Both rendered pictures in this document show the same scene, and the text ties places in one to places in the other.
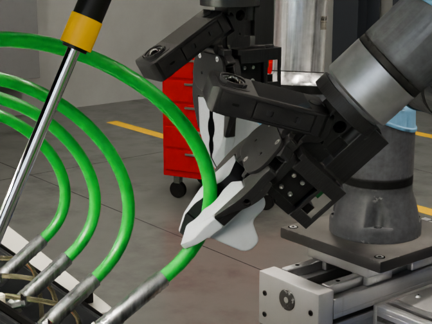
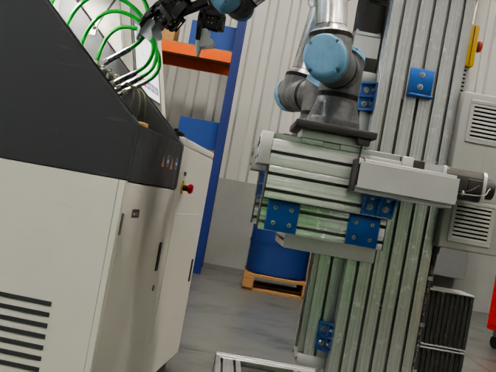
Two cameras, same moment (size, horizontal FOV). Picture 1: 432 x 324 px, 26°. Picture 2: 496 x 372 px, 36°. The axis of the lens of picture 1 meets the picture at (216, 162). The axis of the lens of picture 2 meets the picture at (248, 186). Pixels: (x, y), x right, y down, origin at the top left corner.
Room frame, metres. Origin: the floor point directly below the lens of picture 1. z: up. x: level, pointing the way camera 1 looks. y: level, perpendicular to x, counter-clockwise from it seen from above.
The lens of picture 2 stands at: (-0.76, -1.72, 0.80)
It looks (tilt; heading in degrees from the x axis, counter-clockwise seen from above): 1 degrees up; 37
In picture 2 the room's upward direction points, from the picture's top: 10 degrees clockwise
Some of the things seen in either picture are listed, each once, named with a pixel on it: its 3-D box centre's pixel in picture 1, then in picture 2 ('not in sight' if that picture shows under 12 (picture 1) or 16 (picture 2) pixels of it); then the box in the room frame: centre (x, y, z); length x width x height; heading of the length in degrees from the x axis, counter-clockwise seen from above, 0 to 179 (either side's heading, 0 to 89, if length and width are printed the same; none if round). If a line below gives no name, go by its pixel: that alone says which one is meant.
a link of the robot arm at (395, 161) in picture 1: (374, 131); (319, 94); (1.48, -0.26, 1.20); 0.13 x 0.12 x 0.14; 74
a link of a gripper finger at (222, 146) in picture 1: (238, 134); (204, 42); (1.10, -0.03, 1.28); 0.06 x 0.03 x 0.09; 121
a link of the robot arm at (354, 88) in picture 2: not in sight; (342, 71); (1.09, -0.58, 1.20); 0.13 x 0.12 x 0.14; 16
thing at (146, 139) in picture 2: not in sight; (152, 159); (0.98, -0.02, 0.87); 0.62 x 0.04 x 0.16; 31
